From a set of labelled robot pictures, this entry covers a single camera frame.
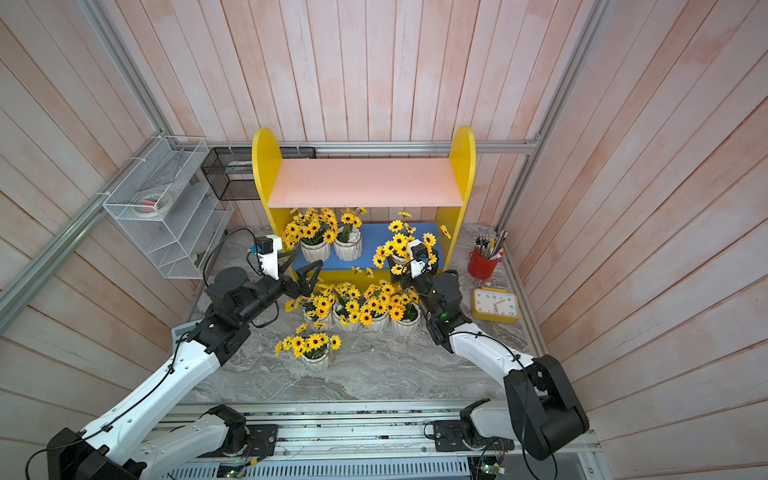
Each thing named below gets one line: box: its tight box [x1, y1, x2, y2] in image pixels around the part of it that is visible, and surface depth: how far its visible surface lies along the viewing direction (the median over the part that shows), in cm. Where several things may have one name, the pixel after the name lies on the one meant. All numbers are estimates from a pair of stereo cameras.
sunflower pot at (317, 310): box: [285, 288, 337, 332], surface depth 85 cm
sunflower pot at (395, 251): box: [372, 212, 451, 276], surface depth 71 cm
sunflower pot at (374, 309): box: [360, 279, 395, 332], surface depth 84 cm
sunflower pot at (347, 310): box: [332, 283, 363, 332], surface depth 87 cm
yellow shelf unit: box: [251, 126, 477, 285], surface depth 77 cm
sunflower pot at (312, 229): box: [281, 208, 338, 263], surface depth 86 cm
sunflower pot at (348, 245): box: [333, 207, 368, 262], surface depth 92 cm
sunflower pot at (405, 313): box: [389, 288, 421, 336], surface depth 89 cm
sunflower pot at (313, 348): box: [275, 333, 342, 369], surface depth 77 cm
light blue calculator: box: [171, 319, 203, 349], surface depth 90 cm
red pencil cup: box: [468, 230, 509, 281], surface depth 102 cm
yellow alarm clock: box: [472, 287, 521, 324], surface depth 97 cm
